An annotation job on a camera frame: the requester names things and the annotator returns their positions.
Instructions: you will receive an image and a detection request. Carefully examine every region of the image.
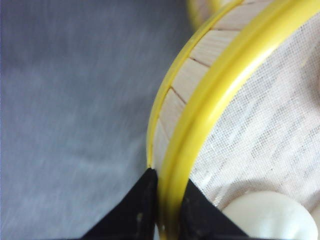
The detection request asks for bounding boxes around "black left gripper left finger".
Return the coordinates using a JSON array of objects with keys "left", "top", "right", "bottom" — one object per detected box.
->
[{"left": 81, "top": 168, "right": 158, "bottom": 240}]

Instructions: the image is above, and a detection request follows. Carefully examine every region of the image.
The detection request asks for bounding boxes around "white cloth steamer liner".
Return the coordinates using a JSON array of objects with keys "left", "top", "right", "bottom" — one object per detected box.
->
[{"left": 190, "top": 14, "right": 320, "bottom": 211}]

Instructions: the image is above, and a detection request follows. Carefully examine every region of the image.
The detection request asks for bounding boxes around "white bun back left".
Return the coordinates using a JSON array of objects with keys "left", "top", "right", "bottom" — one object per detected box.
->
[{"left": 222, "top": 191, "right": 319, "bottom": 240}]

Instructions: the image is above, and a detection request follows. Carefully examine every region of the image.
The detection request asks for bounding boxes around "bamboo steamer basket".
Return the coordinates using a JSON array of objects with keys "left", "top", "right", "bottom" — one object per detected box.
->
[
  {"left": 186, "top": 0, "right": 225, "bottom": 31},
  {"left": 146, "top": 0, "right": 320, "bottom": 240}
]

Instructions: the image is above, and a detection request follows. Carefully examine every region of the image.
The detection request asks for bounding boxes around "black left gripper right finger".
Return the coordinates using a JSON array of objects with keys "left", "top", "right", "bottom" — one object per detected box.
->
[{"left": 178, "top": 178, "right": 254, "bottom": 240}]

